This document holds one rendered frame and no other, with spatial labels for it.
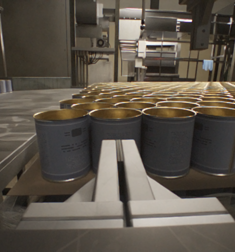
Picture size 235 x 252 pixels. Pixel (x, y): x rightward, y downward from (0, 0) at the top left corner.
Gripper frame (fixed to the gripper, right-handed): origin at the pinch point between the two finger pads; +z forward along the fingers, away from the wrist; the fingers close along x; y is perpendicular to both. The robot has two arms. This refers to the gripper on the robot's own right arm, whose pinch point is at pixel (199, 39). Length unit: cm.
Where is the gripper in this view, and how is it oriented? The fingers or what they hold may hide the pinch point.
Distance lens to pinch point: 42.0
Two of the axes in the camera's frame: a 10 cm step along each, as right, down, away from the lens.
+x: 0.5, 2.7, -9.6
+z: 0.1, 9.6, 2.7
